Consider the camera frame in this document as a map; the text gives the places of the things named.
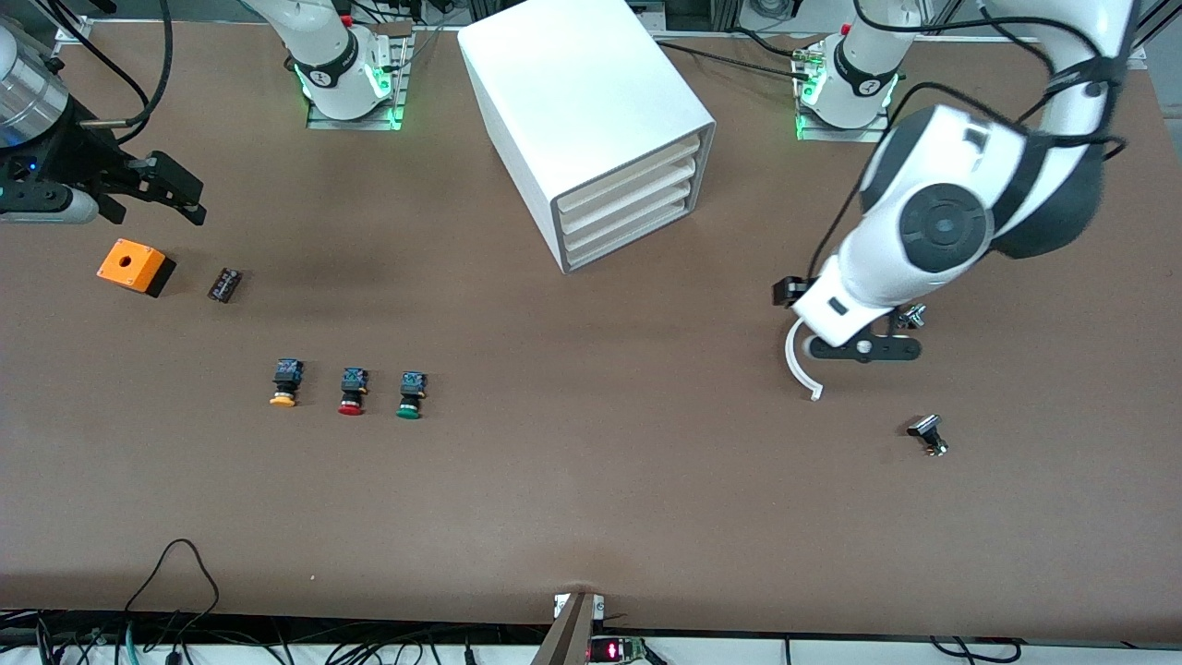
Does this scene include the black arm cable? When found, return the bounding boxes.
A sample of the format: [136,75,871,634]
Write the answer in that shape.
[37,0,175,126]
[809,0,1129,283]

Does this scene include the yellow push button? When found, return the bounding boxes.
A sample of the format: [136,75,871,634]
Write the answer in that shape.
[269,358,306,408]

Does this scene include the grey camera support beam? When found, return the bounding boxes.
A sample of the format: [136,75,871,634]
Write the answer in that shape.
[531,591,606,665]

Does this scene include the black cable on table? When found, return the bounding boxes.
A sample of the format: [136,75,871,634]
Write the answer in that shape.
[656,40,814,79]

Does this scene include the device with red display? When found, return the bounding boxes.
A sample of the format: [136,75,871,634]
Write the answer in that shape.
[586,635,666,665]

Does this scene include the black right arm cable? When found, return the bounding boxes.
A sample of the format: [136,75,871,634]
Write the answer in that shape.
[37,0,175,126]

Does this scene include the orange button box with hole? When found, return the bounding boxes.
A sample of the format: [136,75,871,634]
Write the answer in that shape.
[96,238,177,298]

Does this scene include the red push button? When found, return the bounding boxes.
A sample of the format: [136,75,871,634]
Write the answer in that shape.
[337,367,371,417]

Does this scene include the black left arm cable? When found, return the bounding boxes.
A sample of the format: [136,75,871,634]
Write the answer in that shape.
[809,0,1129,283]

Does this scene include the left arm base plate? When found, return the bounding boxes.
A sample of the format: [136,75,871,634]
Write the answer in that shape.
[794,37,894,144]

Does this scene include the green push button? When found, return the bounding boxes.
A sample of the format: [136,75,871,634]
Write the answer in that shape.
[396,370,428,421]

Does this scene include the black looped cable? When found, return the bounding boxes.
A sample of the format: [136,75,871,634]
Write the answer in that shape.
[120,538,221,638]

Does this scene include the black and silver switch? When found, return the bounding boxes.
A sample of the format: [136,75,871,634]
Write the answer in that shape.
[906,414,950,459]

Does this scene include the white curved plastic arc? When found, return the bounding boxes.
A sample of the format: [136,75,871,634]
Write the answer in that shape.
[785,319,824,403]

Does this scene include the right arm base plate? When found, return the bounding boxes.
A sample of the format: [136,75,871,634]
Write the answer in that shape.
[305,23,412,132]

